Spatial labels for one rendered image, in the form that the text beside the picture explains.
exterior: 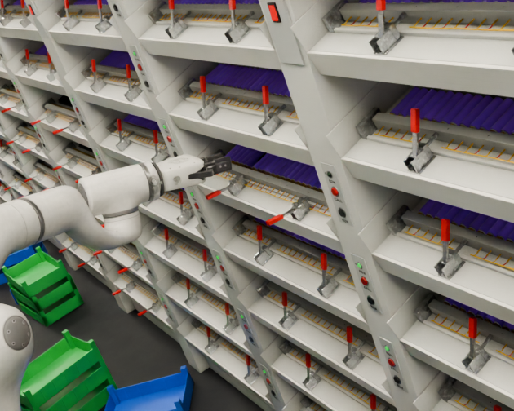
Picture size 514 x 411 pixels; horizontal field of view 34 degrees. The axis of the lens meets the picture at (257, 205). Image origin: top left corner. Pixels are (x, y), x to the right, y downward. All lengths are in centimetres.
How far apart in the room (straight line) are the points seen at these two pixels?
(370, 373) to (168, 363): 149
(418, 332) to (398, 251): 19
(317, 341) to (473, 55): 107
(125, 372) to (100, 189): 164
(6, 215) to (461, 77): 83
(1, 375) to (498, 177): 85
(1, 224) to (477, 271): 80
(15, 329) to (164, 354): 188
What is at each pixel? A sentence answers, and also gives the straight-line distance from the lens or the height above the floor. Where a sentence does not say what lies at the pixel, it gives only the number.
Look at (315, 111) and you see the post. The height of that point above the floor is 119.
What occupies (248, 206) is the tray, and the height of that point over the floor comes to 91.
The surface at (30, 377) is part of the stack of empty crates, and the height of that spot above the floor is 17.
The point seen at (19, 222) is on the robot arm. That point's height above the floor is 117.
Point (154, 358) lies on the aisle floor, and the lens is 331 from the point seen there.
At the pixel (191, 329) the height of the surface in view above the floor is 17.
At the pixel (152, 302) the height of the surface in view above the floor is 17.
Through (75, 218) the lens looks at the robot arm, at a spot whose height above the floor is 110.
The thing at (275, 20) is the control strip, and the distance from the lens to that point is 139.
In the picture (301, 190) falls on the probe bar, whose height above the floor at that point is 96.
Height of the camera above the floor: 165
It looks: 23 degrees down
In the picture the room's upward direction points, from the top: 21 degrees counter-clockwise
